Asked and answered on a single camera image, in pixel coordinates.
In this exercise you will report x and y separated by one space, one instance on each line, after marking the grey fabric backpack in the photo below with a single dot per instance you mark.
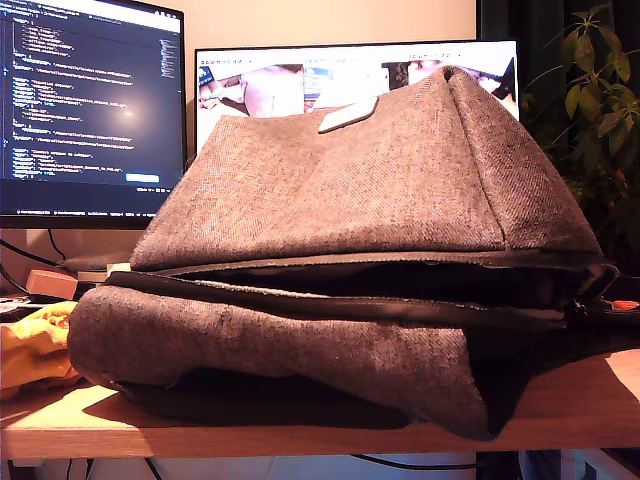
325 200

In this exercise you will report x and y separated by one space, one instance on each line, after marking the yellow pair of socks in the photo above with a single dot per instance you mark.
30 345

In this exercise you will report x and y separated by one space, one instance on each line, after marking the monitor with white screen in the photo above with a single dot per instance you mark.
350 65

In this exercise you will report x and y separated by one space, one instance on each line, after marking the monitor with dark code screen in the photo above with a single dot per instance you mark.
90 100

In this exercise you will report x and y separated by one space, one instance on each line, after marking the small pink box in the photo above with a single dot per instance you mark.
50 284

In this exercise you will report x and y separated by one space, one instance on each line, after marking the black table leg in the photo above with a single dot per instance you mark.
496 467

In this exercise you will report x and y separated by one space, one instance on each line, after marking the black flat object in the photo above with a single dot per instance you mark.
25 311

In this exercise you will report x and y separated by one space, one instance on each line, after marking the green leafy houseplant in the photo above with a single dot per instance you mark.
595 100

